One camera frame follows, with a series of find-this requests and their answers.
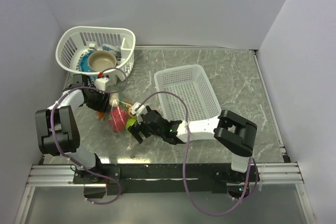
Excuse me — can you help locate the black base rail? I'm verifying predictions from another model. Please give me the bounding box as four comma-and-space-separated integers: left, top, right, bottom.
73, 163, 260, 196

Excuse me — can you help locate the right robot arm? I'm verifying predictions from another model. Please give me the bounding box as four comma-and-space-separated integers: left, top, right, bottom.
126, 106, 257, 181

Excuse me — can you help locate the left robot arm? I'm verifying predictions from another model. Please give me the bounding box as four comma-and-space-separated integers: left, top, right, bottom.
35, 74, 110, 183

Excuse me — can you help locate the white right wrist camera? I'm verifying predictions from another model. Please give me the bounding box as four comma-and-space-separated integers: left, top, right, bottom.
132, 102, 147, 117

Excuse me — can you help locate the clear zip top bag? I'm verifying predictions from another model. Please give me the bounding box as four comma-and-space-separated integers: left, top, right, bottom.
96, 93, 140, 150

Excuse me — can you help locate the white slatted round basket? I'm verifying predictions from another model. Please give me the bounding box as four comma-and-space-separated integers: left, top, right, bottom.
55, 26, 136, 85

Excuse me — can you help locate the aluminium frame rail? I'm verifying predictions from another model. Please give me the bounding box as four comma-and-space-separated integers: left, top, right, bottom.
26, 163, 303, 187

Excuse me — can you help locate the beige bowl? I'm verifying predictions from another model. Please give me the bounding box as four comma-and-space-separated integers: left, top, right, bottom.
88, 50, 117, 72

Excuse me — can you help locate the blue patterned white dish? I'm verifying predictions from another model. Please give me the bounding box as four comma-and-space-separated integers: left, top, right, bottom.
102, 44, 122, 61

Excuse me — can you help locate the orange fake fruit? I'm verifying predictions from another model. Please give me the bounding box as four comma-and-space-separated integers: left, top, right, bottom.
128, 106, 137, 119

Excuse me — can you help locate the white perforated rectangular basket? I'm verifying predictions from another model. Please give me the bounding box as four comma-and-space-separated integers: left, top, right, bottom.
153, 63, 222, 127

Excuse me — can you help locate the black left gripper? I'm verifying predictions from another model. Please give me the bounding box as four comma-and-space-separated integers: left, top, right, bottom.
85, 86, 110, 113

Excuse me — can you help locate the red fake strawberry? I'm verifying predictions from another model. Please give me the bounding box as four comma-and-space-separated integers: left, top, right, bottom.
109, 106, 129, 133

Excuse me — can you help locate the white fake radish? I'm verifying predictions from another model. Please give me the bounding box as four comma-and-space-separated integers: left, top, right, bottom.
109, 93, 120, 108

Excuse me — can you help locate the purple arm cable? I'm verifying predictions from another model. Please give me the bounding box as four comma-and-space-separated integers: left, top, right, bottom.
49, 67, 128, 206
133, 91, 259, 217

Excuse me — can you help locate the green fake apple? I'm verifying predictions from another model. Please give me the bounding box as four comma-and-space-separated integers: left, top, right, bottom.
126, 118, 138, 130

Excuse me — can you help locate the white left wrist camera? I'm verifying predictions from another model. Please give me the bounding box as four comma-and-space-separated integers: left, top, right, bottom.
95, 77, 110, 91

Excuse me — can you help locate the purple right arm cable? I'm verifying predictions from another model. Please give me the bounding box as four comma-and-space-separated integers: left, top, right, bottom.
133, 91, 259, 217

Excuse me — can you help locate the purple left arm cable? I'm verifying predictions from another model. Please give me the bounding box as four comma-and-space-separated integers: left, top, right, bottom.
49, 67, 128, 206

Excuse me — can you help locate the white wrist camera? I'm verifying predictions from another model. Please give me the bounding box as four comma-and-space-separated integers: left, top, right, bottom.
132, 102, 147, 117
95, 77, 110, 91

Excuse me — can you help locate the blue plate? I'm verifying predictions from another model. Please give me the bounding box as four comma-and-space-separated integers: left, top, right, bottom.
78, 51, 93, 72

